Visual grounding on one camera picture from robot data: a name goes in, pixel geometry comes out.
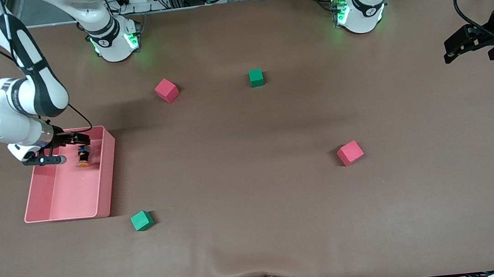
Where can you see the brown table cover mat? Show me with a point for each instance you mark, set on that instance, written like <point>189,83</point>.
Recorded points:
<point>256,224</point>

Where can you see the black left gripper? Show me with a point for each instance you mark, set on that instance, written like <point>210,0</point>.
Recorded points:
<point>491,38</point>

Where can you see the green foam cube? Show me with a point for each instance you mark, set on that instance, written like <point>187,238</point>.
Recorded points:
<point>256,78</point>
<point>141,221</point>

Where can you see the pink plastic tray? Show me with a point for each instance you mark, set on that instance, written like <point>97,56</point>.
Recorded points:
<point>74,198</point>

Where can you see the pink foam cube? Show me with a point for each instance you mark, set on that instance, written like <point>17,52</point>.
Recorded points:
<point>349,153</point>
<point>166,90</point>

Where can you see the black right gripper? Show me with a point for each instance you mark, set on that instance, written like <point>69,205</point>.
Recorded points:
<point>62,138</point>

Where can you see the orange capped push button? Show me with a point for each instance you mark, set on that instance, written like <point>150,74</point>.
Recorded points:
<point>84,161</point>

